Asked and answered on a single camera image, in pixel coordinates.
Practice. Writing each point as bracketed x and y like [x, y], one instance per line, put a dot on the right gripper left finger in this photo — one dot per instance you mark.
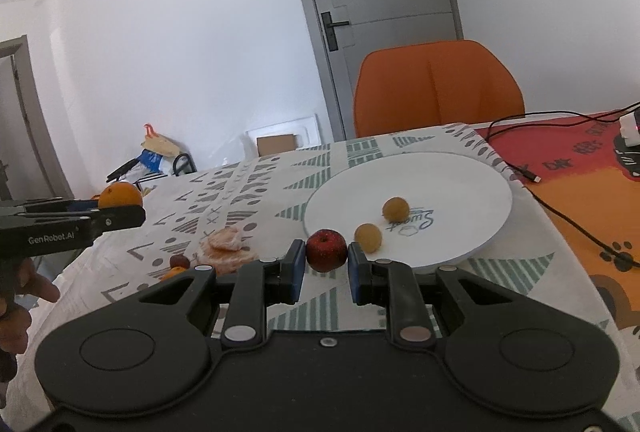
[256, 287]

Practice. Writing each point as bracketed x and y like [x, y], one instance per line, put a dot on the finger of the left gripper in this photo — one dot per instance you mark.
[54, 205]
[92, 222]

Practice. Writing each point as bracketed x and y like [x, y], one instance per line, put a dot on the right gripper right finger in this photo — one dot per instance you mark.
[392, 286]

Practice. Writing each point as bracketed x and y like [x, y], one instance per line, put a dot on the large orange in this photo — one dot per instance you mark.
[120, 194]

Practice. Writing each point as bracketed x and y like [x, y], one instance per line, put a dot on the peeled pomelo pieces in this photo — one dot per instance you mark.
[224, 251]

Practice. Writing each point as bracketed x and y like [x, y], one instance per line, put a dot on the yellow round fruit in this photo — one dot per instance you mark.
[369, 237]
[396, 210]

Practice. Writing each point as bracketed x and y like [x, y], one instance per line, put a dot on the small red apple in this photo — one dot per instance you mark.
[326, 250]

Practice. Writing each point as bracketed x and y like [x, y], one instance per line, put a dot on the dark red plum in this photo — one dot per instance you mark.
[179, 260]

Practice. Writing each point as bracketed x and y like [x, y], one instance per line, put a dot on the small mandarin orange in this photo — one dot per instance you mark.
[173, 272]

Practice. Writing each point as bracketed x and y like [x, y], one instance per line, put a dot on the person's left hand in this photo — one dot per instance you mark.
[19, 276]

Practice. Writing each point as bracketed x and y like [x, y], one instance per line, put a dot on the white ceramic plate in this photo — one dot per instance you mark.
[457, 206]

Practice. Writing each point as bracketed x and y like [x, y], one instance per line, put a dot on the black storage rack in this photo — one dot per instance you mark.
[183, 165]

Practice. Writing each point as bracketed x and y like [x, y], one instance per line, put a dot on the patterned white tablecloth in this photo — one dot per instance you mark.
[267, 198]

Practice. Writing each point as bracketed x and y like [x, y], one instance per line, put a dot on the brown cardboard box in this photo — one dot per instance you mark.
[274, 144]

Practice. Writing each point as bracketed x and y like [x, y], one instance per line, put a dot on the white foam packaging board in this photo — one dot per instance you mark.
[306, 130]

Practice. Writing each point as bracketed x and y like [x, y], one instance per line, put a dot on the orange chair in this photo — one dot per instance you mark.
[432, 84]

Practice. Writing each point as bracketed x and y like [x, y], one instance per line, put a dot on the red orange cartoon mat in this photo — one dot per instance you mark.
[589, 185]

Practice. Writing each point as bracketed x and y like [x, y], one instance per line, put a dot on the white power adapter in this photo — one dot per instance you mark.
[630, 128]

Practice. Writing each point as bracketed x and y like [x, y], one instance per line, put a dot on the black door handle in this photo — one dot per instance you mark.
[329, 26]

